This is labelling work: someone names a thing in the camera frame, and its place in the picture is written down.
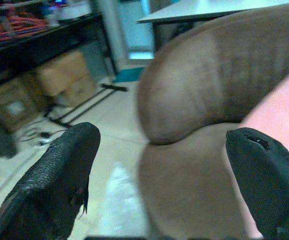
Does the cardboard box with white label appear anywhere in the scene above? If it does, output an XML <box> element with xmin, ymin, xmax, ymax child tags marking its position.
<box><xmin>0</xmin><ymin>78</ymin><xmax>35</xmax><ymax>133</ymax></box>

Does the white table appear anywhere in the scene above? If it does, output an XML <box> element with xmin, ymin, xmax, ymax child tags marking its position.
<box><xmin>136</xmin><ymin>0</ymin><xmax>289</xmax><ymax>55</ymax></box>

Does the black cable on floor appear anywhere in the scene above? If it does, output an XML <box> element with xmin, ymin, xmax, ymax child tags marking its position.
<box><xmin>21</xmin><ymin>127</ymin><xmax>65</xmax><ymax>147</ymax></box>

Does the large cardboard box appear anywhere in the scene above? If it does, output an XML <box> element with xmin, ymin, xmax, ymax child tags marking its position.
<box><xmin>35</xmin><ymin>51</ymin><xmax>98</xmax><ymax>107</ymax></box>

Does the brown fabric sofa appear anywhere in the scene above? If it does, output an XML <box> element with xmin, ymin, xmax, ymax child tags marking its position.
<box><xmin>136</xmin><ymin>3</ymin><xmax>289</xmax><ymax>240</ymax></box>

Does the pink pillow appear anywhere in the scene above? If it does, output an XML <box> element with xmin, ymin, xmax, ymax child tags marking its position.
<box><xmin>239</xmin><ymin>60</ymin><xmax>289</xmax><ymax>165</ymax></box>

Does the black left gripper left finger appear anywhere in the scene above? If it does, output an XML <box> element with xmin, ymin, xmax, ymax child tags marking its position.
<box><xmin>0</xmin><ymin>121</ymin><xmax>101</xmax><ymax>240</ymax></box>

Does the teal floor mat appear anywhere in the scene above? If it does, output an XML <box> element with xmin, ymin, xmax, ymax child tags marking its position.
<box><xmin>113</xmin><ymin>66</ymin><xmax>145</xmax><ymax>83</ymax></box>

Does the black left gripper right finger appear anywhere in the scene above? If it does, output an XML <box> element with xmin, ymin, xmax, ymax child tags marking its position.
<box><xmin>225</xmin><ymin>127</ymin><xmax>289</xmax><ymax>240</ymax></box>

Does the black metal desk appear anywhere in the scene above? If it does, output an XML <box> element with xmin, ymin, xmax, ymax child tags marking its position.
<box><xmin>0</xmin><ymin>12</ymin><xmax>129</xmax><ymax>128</ymax></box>

